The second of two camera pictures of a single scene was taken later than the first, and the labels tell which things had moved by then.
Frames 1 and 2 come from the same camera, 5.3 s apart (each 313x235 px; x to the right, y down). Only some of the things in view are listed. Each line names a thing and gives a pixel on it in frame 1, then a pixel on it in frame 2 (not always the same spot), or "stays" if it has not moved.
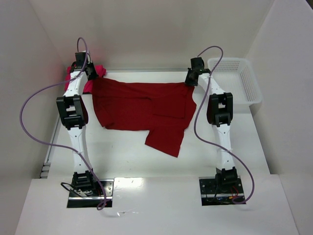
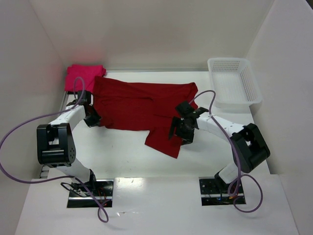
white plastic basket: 235,75 stays
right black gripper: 191,79 to 182,128
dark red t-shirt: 165,110 stays
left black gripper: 91,72 to 92,118
